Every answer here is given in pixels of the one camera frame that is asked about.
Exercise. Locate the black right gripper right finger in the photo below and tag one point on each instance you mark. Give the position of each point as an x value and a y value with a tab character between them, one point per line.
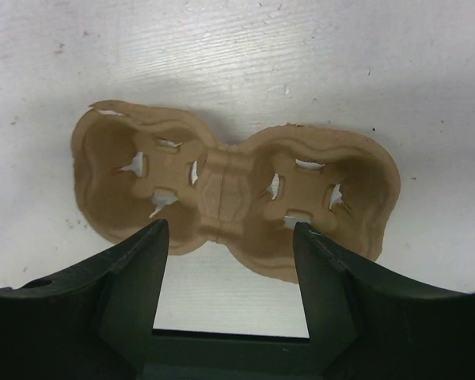
368	322

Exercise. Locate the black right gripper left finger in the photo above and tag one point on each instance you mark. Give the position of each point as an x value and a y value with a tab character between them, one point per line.
92	320

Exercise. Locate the single brown cup carrier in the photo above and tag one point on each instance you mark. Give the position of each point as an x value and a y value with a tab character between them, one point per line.
134	164

